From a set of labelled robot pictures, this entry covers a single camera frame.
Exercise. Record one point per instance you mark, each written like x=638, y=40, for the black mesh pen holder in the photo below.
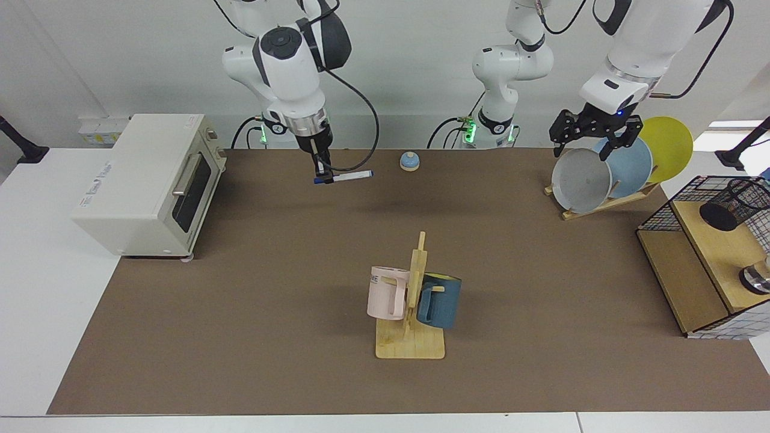
x=728, y=210

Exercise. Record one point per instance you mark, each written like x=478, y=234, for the brown table cloth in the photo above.
x=301, y=337

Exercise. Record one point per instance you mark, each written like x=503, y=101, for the yellow plate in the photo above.
x=671, y=144

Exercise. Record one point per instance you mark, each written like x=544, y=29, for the pale toaster oven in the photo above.
x=138, y=180

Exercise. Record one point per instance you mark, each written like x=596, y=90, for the wooden plate rack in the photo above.
x=607, y=204

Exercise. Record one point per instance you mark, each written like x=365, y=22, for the glass lid with steel rim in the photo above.
x=758, y=279

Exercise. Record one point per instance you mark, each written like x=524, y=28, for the pink mug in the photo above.
x=382, y=294

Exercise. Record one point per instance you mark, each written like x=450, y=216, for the light blue plate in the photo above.
x=631, y=168

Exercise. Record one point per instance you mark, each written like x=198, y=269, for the grey plate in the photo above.
x=580, y=180

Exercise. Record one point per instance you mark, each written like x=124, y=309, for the dark blue mug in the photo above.
x=445, y=304

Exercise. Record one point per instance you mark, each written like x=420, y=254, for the blue and white marker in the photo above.
x=352, y=175

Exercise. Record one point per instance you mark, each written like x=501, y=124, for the wooden cup stand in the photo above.
x=409, y=346

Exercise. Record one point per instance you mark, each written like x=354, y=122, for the small blue round bell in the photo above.
x=409, y=161

